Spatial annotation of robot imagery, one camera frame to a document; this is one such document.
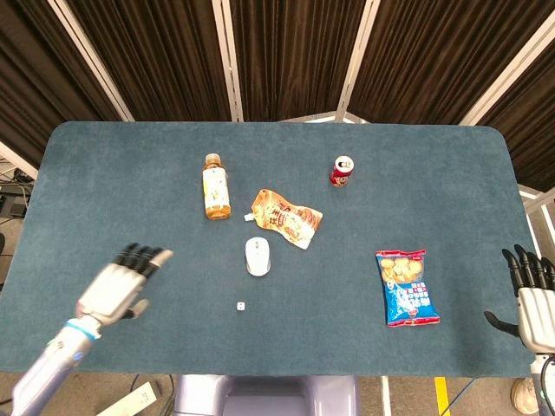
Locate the yellow tea bottle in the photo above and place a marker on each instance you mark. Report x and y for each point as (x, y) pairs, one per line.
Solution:
(216, 190)

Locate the brown pleated screen panel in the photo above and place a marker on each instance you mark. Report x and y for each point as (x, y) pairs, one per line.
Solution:
(165, 56)
(34, 65)
(295, 52)
(433, 56)
(533, 130)

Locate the blue cracker snack bag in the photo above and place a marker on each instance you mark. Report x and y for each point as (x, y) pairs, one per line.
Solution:
(405, 290)

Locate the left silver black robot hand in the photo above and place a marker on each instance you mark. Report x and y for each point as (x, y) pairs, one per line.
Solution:
(115, 290)

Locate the white power strip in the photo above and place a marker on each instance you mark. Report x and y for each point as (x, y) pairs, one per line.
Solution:
(134, 398)

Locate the beige shoe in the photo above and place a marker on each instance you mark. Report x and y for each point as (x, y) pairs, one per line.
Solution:
(522, 396)

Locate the orange spout pouch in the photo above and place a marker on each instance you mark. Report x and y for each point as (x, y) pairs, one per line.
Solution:
(286, 219)

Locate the white computer mouse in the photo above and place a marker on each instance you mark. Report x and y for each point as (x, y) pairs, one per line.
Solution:
(257, 258)

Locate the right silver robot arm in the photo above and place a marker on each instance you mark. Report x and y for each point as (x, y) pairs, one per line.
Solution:
(550, 377)

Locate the black floor device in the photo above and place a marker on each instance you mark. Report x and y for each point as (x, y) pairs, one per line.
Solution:
(15, 201)

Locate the yellow floor tape strip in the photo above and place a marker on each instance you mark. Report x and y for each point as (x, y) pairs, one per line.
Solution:
(442, 396)

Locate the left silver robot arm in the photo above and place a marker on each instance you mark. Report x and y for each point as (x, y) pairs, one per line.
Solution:
(52, 364)

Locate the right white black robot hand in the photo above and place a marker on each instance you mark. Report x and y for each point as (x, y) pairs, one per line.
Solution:
(537, 312)

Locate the red cartoon drink can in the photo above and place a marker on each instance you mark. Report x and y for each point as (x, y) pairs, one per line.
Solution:
(342, 173)

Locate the blue table cloth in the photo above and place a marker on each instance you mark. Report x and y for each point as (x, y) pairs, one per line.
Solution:
(325, 338)

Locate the lavender robot base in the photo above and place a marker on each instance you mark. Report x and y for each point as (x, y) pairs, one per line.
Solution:
(264, 396)

